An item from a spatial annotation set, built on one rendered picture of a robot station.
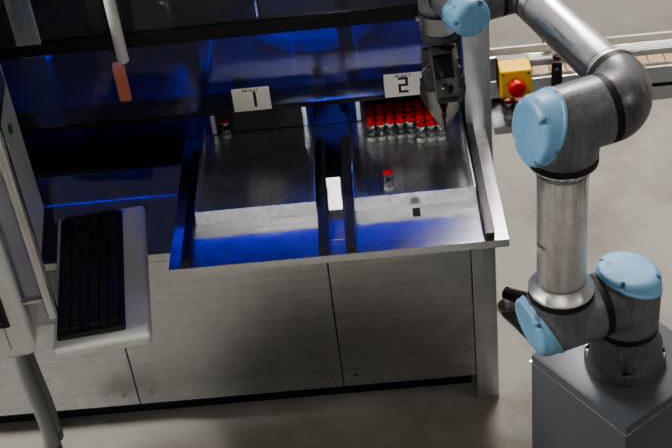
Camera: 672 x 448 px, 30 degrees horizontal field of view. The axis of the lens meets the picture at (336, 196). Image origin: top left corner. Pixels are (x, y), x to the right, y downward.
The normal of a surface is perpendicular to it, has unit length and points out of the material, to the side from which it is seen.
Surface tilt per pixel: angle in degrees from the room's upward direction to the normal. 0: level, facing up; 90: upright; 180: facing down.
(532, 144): 82
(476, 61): 90
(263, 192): 0
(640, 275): 7
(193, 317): 90
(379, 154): 0
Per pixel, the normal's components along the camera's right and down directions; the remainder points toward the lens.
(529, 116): -0.94, 0.18
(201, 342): 0.03, 0.60
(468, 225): -0.10, -0.79
